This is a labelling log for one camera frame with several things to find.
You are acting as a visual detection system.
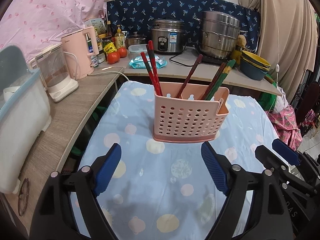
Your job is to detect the beige curtain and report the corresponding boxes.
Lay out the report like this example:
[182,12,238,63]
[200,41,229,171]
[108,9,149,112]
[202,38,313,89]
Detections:
[238,0,318,100]

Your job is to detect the pink floral cloth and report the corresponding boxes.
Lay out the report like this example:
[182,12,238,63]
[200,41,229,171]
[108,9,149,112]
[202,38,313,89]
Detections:
[266,105,302,151]

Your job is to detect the white blue dish rack box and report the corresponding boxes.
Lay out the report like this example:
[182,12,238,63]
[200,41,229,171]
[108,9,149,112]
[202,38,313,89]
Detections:
[1,45,51,194]

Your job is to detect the dark blue bowl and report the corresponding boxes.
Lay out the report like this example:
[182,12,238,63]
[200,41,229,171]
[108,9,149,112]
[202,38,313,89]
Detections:
[240,59,267,81]

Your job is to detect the yellow packet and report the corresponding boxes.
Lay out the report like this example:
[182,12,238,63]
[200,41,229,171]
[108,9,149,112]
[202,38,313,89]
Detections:
[104,42,117,55]

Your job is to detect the dark red chopstick middle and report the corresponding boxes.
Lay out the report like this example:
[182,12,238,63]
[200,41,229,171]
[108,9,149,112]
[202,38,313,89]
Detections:
[175,54,203,99]

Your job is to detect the wet wipes pack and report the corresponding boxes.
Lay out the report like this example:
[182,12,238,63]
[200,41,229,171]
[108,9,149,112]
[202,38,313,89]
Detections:
[128,55,168,69]

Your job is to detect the red tomato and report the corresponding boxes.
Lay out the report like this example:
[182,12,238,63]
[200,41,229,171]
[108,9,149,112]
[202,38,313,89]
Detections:
[107,51,120,64]
[117,47,127,58]

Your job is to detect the small pot with lid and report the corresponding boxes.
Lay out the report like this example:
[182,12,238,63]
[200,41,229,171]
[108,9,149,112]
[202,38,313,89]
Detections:
[126,31,146,48]

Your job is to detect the front red tomato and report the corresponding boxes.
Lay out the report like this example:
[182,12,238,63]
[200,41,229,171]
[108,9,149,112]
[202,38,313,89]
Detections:
[107,51,120,64]

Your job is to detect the pink perforated utensil holder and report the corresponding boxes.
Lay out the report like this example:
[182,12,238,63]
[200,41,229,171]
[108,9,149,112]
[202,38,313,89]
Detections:
[153,82,229,143]

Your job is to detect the clear food container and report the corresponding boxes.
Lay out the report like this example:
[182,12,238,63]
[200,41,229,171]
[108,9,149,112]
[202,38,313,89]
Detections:
[128,44,148,60]

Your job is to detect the blue patterned tablecloth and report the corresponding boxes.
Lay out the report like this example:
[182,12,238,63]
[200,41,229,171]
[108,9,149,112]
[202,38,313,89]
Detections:
[79,81,278,239]

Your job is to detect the yellow oil bottle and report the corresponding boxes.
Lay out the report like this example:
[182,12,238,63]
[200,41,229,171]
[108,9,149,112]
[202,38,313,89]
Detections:
[114,25,126,49]

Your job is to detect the brown chopstick right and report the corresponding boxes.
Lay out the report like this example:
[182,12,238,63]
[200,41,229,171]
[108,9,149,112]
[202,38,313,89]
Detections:
[201,63,227,100]

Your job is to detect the rear red tomato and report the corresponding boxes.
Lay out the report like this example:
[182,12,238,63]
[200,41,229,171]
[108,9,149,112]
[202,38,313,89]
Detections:
[117,47,127,58]

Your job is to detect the pink electric kettle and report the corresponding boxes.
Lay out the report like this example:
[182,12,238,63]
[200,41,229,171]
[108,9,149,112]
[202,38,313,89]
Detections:
[61,26,99,80]

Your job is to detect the black induction cooker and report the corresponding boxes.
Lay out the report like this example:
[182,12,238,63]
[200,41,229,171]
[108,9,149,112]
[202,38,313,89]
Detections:
[195,47,229,65]

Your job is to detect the yellow bowl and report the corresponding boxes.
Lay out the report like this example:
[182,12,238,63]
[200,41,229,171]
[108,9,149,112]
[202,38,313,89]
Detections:
[241,50,271,71]

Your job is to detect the silver rice cooker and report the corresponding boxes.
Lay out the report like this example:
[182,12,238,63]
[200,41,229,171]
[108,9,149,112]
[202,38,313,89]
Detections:
[151,19,185,54]

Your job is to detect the black power cable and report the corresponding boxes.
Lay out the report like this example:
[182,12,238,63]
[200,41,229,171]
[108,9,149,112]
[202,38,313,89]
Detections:
[169,47,203,68]

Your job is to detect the pink dotted curtain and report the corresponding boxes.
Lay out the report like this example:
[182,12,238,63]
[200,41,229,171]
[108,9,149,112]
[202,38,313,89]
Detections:
[1,0,105,61]

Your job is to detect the stainless steel steamer pot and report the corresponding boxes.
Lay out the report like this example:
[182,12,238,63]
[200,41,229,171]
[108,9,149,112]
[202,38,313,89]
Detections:
[199,11,247,59]

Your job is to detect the red chopstick left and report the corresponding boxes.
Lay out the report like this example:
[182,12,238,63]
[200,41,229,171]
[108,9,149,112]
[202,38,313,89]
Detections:
[140,52,161,95]

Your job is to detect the eyeglasses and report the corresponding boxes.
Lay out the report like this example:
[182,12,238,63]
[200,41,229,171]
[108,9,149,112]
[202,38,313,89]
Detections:
[18,178,30,217]

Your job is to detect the navy floral cloth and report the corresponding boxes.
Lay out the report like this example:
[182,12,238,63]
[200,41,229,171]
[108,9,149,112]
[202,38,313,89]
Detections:
[107,0,260,52]

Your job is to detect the green chopstick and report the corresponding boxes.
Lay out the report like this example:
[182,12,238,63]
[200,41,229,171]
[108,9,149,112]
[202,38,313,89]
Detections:
[204,60,236,100]

